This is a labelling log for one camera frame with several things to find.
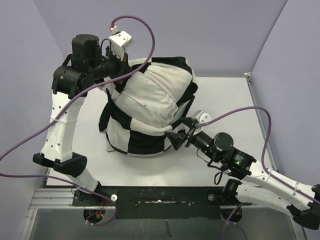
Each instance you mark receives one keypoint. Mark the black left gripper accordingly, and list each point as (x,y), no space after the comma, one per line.
(122,66)

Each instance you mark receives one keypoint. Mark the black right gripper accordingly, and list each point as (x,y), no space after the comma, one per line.
(178,138)

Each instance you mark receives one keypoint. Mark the black white checkered pillowcase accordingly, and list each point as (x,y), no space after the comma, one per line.
(129,136)

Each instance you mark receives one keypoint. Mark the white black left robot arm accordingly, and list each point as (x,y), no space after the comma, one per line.
(83,68)

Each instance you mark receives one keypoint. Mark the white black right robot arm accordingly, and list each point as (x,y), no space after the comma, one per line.
(252,182)

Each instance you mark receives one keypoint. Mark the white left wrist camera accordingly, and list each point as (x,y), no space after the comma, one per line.
(119,42)

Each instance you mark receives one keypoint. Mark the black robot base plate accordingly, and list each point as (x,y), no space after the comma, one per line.
(160,202)

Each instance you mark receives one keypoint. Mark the aluminium front frame rail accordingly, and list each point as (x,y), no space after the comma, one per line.
(62,198)

